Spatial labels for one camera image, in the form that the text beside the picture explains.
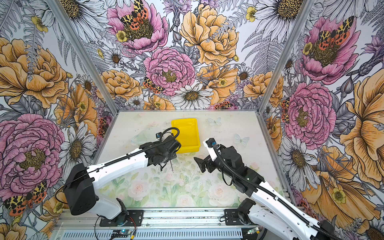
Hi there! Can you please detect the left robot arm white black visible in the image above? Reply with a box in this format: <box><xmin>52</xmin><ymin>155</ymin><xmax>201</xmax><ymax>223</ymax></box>
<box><xmin>63</xmin><ymin>128</ymin><xmax>182</xmax><ymax>226</ymax></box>

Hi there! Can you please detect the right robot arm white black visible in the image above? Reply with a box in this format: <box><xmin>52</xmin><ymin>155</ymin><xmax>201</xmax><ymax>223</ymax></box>
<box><xmin>195</xmin><ymin>138</ymin><xmax>338</xmax><ymax>240</ymax></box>

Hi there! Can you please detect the yellow plastic bin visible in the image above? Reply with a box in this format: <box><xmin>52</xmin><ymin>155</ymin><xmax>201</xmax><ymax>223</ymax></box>
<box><xmin>171</xmin><ymin>118</ymin><xmax>201</xmax><ymax>154</ymax></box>

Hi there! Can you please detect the green circuit board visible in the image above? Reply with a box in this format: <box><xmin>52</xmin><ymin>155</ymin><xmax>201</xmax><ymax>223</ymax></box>
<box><xmin>110</xmin><ymin>230</ymin><xmax>132</xmax><ymax>240</ymax></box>

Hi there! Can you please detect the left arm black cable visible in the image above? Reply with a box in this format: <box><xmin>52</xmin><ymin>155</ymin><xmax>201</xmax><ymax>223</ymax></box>
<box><xmin>86</xmin><ymin>127</ymin><xmax>181</xmax><ymax>175</ymax></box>

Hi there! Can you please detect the aluminium mounting rail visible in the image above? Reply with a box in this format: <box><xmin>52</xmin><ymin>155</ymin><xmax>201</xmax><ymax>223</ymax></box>
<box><xmin>53</xmin><ymin>206</ymin><xmax>311</xmax><ymax>229</ymax></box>

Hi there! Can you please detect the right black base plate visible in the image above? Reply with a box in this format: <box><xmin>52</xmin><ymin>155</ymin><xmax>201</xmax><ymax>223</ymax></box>
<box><xmin>224</xmin><ymin>209</ymin><xmax>251</xmax><ymax>226</ymax></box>

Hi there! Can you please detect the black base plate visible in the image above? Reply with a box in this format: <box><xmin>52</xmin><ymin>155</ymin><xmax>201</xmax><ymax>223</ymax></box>
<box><xmin>99</xmin><ymin>210</ymin><xmax>144</xmax><ymax>227</ymax></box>
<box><xmin>224</xmin><ymin>209</ymin><xmax>251</xmax><ymax>226</ymax></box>

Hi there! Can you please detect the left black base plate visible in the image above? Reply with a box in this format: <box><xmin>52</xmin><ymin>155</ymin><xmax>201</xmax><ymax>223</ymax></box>
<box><xmin>99</xmin><ymin>210</ymin><xmax>144</xmax><ymax>227</ymax></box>

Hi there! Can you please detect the white slotted cable duct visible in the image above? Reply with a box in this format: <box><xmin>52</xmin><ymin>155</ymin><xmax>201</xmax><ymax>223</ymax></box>
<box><xmin>56</xmin><ymin>228</ymin><xmax>243</xmax><ymax>240</ymax></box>

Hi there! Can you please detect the right aluminium frame post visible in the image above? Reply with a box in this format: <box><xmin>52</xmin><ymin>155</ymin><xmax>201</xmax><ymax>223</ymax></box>
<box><xmin>257</xmin><ymin>0</ymin><xmax>315</xmax><ymax>115</ymax></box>

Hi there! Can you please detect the aluminium frame post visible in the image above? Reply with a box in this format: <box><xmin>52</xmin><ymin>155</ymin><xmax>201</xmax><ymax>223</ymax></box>
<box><xmin>257</xmin><ymin>0</ymin><xmax>315</xmax><ymax>115</ymax></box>
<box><xmin>47</xmin><ymin>1</ymin><xmax>119</xmax><ymax>117</ymax></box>

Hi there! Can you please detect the left aluminium frame post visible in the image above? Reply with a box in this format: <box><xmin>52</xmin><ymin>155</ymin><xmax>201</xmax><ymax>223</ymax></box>
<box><xmin>47</xmin><ymin>1</ymin><xmax>119</xmax><ymax>117</ymax></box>

